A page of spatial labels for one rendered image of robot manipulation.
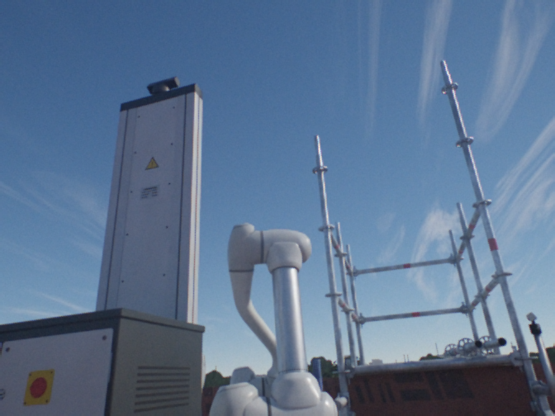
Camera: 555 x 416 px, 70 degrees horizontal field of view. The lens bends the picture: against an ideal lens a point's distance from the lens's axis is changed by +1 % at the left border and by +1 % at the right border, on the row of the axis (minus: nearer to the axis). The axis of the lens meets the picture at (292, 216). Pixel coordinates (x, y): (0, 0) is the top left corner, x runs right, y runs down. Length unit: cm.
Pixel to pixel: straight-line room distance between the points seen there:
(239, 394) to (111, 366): 56
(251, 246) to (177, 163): 41
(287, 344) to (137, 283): 53
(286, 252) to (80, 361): 84
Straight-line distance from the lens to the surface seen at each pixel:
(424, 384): 287
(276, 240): 151
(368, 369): 274
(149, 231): 144
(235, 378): 165
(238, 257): 152
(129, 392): 88
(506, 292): 285
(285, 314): 142
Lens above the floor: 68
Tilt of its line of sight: 23 degrees up
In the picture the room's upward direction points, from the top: 4 degrees counter-clockwise
